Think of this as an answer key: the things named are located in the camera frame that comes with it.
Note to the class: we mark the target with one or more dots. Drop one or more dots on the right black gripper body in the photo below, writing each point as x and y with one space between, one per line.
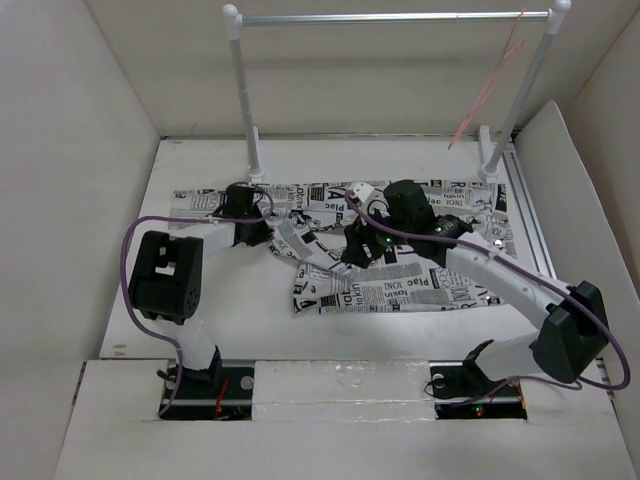
376 239

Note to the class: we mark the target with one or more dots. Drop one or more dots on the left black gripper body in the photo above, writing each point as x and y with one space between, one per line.
257 233

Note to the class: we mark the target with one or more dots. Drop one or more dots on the newspaper print trousers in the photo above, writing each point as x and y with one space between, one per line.
308 228

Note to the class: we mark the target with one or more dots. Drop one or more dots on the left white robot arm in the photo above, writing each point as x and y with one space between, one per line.
163 291

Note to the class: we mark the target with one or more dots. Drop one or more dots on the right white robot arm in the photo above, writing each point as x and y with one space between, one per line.
570 320

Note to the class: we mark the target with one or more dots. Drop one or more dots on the white garment rack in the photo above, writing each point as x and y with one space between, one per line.
490 153

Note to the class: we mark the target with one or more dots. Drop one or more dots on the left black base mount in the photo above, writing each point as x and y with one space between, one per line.
223 392

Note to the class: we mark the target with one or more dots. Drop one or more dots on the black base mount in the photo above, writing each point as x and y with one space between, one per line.
223 392
462 390

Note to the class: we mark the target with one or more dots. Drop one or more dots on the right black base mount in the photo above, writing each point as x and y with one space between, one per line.
462 390

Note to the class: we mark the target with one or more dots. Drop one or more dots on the pink wire hanger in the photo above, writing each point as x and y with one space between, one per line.
510 49

